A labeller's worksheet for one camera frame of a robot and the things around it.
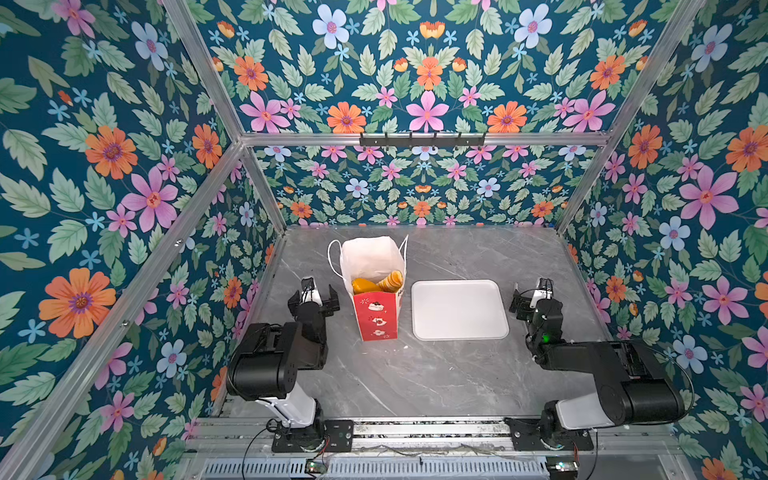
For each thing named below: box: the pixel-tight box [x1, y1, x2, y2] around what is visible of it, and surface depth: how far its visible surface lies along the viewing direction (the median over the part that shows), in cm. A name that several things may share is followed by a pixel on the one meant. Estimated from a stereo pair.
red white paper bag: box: [328, 234, 409, 342], surface depth 84 cm
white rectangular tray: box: [411, 280, 509, 341], surface depth 100 cm
